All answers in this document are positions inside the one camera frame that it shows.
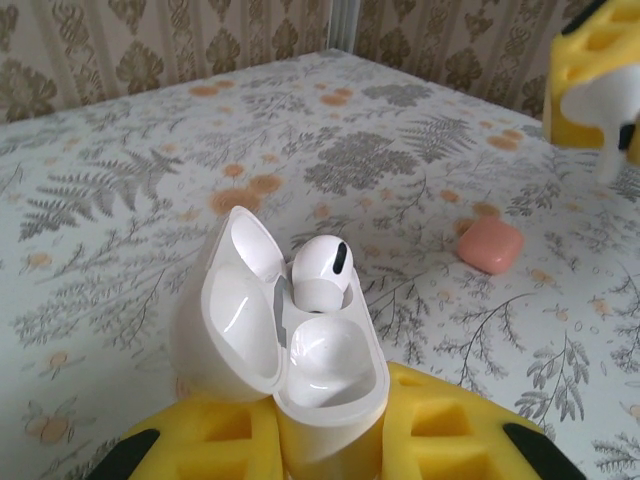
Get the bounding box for floral patterned table cover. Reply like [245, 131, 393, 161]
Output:
[0, 47, 640, 480]

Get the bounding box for white wireless earbud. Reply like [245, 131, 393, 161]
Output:
[291, 234, 357, 317]
[560, 64, 640, 187]

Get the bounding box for white earbud charging case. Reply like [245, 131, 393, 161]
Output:
[169, 204, 391, 480]

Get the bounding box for pink earbud charging case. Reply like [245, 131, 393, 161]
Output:
[457, 217, 525, 276]

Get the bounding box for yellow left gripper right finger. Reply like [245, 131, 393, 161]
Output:
[369, 363, 574, 480]

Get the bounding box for aluminium corner post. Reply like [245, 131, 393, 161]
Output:
[331, 0, 357, 52]

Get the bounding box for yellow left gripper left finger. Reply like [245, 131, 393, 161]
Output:
[106, 393, 287, 480]

